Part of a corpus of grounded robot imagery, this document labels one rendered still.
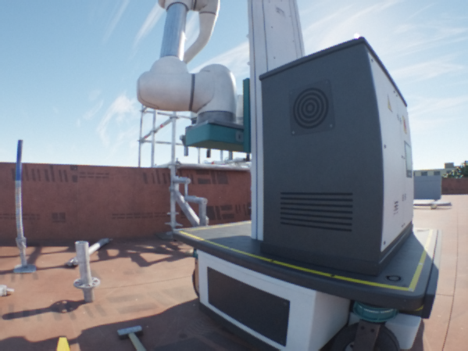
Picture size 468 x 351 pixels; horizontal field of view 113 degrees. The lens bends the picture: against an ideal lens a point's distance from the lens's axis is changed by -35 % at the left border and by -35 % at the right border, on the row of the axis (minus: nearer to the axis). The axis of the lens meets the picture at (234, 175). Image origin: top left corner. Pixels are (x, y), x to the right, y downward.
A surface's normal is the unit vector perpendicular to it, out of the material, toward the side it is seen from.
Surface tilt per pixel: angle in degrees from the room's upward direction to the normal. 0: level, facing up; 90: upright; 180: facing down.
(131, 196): 90
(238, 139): 90
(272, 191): 90
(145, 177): 90
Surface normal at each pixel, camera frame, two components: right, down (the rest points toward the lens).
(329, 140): -0.77, -0.03
